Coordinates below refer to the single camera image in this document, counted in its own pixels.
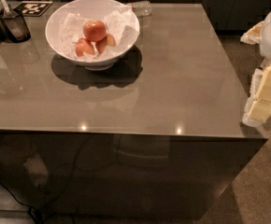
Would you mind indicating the dark glass cup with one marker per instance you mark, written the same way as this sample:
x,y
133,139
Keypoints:
x,y
15,26

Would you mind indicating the silver utensil in cup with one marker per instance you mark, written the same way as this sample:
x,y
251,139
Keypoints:
x,y
8,13

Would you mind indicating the black white fiducial marker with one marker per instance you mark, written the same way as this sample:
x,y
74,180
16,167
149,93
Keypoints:
x,y
33,8

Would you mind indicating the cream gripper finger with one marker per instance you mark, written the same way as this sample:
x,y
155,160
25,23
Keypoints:
x,y
258,106
253,35

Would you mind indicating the white ceramic bowl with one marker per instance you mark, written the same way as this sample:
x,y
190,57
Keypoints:
x,y
93,9

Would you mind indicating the white crumpled paper liner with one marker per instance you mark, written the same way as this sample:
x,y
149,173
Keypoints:
x,y
121,23

